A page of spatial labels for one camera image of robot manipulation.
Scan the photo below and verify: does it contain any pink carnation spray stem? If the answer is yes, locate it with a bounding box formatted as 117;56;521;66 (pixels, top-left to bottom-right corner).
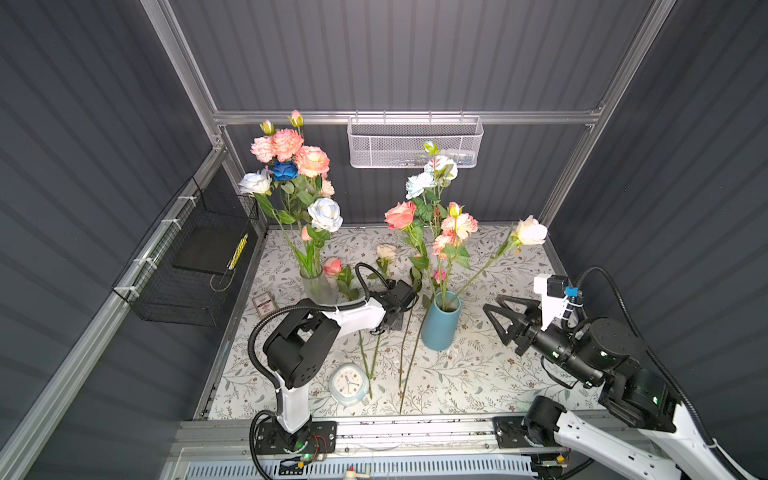
432;202;478;312

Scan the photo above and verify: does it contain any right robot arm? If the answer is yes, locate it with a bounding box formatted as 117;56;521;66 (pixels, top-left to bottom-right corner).
483;295;751;479

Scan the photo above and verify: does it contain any teal ceramic vase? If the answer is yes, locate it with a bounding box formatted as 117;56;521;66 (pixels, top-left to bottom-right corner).
421;291;462;351

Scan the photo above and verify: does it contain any white blue rose stem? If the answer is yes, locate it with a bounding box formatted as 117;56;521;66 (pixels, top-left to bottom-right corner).
307;198;343;270

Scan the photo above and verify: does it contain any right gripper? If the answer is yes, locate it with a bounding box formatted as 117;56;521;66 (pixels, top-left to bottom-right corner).
481;290;597;388

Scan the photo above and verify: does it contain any white wire mesh basket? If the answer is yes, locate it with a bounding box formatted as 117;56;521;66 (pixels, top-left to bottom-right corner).
347;115;484;169

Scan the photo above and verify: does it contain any coral pink rose stem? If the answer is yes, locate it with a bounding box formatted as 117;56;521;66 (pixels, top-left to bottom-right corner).
385;198;444;292

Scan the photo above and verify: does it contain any cream rose stem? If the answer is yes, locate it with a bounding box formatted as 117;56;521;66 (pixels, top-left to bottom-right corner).
457;215;548;297

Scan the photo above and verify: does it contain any pink tulip stem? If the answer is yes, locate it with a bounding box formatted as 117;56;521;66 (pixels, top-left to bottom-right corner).
301;225;319;278

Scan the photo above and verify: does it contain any aluminium mounting rail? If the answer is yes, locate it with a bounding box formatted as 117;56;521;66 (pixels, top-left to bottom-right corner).
173;413;661;457

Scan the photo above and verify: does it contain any pile of artificial flowers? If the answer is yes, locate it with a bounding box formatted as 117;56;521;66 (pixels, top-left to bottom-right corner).
324;244;394;402

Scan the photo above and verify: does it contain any clear ribbed glass vase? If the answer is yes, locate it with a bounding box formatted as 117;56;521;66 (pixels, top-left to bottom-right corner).
300;269;337;305

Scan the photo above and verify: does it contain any black wire basket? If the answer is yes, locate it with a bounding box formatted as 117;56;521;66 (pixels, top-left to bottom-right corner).
113;181;261;328

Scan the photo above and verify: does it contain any white rose spray stem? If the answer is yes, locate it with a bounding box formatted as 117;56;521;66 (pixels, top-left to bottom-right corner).
405;141;458;237

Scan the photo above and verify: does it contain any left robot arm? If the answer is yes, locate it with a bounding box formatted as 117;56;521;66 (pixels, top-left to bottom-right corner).
247;280;417;434

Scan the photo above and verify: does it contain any left black cable conduit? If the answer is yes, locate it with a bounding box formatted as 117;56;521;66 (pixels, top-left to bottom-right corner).
247;261;391;480

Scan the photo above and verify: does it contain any small round alarm clock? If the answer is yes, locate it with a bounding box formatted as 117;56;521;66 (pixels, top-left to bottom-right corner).
329;363;370;406

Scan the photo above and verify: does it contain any pink peony spray stem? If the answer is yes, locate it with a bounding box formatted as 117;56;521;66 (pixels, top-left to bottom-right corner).
250;120;277;164

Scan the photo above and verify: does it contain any black cable conduit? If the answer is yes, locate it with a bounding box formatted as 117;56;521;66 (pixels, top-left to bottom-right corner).
572;266;751;480
247;261;391;480

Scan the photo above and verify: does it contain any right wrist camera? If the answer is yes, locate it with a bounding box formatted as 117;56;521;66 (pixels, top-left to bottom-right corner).
533;274;583;331

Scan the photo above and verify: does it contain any right black cable conduit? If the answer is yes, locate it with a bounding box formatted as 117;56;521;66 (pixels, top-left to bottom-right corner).
572;266;751;480

